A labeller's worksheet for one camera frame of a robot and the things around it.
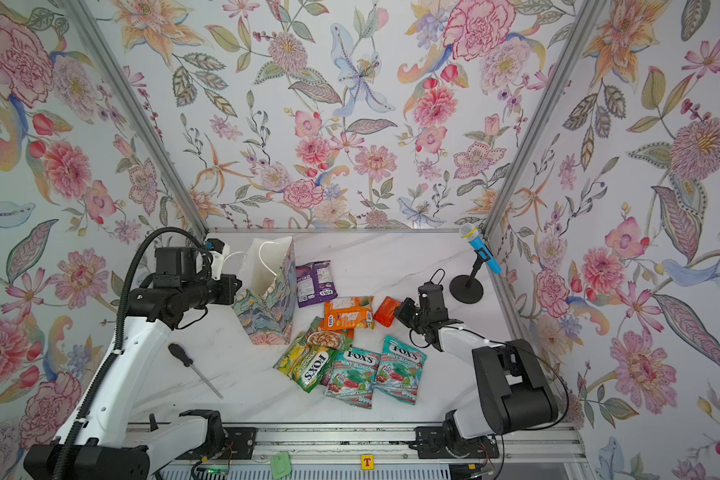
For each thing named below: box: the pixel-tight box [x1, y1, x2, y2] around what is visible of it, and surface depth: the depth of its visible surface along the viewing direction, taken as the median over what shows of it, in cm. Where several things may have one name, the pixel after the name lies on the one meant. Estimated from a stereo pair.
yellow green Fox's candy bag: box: [277, 332, 340, 393], surface depth 85 cm
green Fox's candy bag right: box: [373, 335, 427, 405], surface depth 84 cm
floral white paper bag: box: [232, 236, 297, 346], surface depth 82 cm
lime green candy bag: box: [273, 315, 320, 391], surface depth 85 cm
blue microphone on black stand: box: [450, 223, 503, 304], surface depth 91 cm
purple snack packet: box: [296, 260, 338, 308], surface depth 105 cm
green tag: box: [270, 452, 292, 480], surface depth 72 cm
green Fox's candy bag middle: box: [323, 347, 380, 410], surface depth 83 cm
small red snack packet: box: [373, 296, 401, 328], surface depth 96 cm
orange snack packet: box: [324, 296, 375, 331], surface depth 96 cm
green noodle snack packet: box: [306, 316, 355, 353], surface depth 90 cm
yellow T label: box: [361, 454, 375, 470], surface depth 72 cm
